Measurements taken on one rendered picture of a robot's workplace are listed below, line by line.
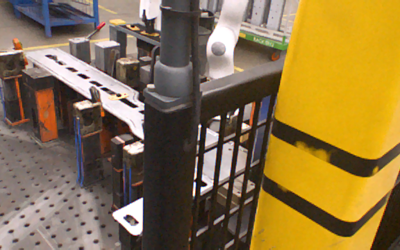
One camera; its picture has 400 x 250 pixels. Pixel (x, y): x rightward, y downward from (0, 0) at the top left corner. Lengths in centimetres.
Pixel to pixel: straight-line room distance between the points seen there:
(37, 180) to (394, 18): 152
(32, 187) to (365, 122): 145
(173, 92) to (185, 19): 5
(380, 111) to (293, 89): 7
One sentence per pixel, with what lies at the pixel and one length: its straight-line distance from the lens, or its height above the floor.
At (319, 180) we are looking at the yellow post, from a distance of 37.
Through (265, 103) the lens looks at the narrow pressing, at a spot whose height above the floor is 127.
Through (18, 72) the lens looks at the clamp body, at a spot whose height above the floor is 96.
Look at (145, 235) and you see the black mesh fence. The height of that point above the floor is 142.
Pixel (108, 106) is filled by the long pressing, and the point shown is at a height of 100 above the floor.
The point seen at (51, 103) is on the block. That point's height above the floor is 90.
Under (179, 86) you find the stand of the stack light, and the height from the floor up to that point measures 156.
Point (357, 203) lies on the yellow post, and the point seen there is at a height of 146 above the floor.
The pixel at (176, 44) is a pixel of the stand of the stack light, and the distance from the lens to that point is 27.
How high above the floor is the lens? 167
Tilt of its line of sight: 27 degrees down
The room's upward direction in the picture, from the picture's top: 5 degrees clockwise
